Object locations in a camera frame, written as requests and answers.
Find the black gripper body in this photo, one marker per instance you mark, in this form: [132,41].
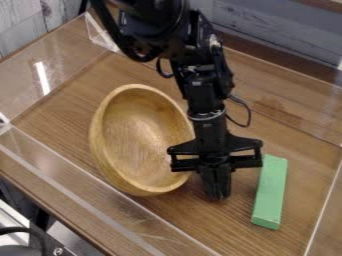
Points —
[215,147]

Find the brown wooden bowl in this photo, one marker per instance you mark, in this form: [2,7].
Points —
[135,125]

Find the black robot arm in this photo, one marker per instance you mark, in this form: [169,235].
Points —
[164,29]

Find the black metal table bracket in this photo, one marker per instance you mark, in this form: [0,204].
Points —
[54,248]

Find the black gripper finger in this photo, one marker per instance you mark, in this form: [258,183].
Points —
[208,180]
[224,181]

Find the green rectangular block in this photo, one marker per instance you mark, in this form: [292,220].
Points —
[270,193]

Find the clear acrylic corner bracket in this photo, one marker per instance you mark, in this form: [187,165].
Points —
[97,35]

